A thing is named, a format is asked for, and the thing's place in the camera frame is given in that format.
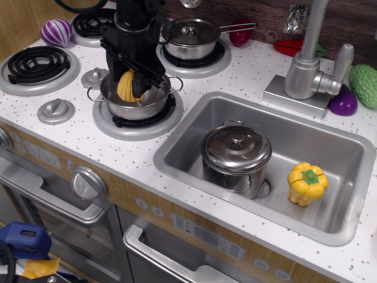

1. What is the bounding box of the front silver stove knob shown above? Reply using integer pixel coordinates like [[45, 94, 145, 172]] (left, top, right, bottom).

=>
[[37, 98, 75, 125]]

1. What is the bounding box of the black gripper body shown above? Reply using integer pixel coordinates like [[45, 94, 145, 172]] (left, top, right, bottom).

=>
[[100, 20, 165, 86]]

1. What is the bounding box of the steel lidded saucepan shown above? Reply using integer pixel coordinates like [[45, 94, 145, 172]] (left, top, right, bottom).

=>
[[161, 18, 256, 60]]

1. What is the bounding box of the blue clamp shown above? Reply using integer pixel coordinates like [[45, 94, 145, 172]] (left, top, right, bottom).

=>
[[1, 222, 52, 259]]

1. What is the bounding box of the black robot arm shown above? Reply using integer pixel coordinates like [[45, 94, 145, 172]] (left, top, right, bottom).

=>
[[100, 1, 166, 98]]

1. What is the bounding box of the silver sink basin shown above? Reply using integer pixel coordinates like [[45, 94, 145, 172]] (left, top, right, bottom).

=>
[[153, 91, 377, 247]]

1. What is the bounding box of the yellow toy bell pepper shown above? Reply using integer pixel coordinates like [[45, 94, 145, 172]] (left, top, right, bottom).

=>
[[287, 162, 329, 207]]

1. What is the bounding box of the hanging silver utensil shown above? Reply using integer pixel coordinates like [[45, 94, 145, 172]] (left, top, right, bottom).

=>
[[283, 0, 308, 34]]

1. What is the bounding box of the silver stove knob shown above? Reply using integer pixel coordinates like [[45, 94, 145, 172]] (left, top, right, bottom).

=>
[[37, 98, 75, 125], [81, 67, 110, 88]]

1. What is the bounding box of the purple toy eggplant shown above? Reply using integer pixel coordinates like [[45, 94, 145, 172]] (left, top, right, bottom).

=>
[[329, 84, 358, 116]]

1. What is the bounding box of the silver dishwasher door handle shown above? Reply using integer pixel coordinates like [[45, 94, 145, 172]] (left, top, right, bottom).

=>
[[123, 225, 237, 283]]

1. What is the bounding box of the dark red toy fruit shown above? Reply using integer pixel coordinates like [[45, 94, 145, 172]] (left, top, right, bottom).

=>
[[229, 18, 253, 47]]

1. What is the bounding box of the yellow tape piece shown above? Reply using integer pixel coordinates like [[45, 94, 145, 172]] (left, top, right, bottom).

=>
[[22, 258, 60, 279]]

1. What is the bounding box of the yellow toy corn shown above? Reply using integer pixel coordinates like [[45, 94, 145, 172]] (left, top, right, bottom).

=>
[[117, 70, 144, 103]]

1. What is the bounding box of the steel lidded pot in sink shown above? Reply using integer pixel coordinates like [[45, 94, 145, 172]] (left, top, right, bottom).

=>
[[201, 120, 272, 199]]

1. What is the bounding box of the silver toy faucet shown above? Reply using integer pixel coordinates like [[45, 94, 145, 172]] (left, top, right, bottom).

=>
[[263, 0, 354, 119]]

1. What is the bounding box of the green bumpy toy vegetable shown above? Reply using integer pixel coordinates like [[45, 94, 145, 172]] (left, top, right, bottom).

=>
[[349, 64, 376, 109]]

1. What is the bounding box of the back right stove burner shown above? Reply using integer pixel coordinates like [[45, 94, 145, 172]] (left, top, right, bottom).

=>
[[157, 40, 232, 79]]

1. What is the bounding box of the middle silver stove knob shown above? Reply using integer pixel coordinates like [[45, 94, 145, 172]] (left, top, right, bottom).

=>
[[81, 67, 110, 88]]

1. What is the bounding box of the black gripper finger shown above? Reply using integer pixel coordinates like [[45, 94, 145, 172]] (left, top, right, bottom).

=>
[[106, 52, 130, 83], [132, 71, 159, 98]]

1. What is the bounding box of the red toy carrot slice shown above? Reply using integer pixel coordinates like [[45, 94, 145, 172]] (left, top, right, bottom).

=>
[[273, 40, 328, 57]]

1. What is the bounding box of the front left black coil burner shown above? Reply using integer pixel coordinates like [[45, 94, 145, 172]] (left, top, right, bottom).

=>
[[1, 46, 80, 97]]

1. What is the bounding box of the large silver oven dial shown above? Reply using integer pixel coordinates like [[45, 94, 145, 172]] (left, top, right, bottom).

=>
[[71, 166, 108, 200]]

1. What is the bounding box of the purple white striped toy onion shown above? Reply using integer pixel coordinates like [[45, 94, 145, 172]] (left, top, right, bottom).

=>
[[40, 19, 72, 48]]

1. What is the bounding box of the silver oven door handle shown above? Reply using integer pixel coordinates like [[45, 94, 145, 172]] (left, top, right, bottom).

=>
[[1, 157, 106, 228]]

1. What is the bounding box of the hanging silver strainer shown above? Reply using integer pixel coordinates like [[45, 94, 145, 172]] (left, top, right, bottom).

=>
[[180, 0, 202, 9]]

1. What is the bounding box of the steel pan with loop handles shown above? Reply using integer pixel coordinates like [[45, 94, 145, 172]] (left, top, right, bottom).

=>
[[87, 75, 183, 120]]

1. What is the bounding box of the small silver edge dial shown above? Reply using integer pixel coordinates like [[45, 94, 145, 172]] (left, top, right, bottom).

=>
[[0, 128, 13, 149]]

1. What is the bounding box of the front right stove burner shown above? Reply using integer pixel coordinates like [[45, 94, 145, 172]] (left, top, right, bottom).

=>
[[92, 93, 184, 142]]

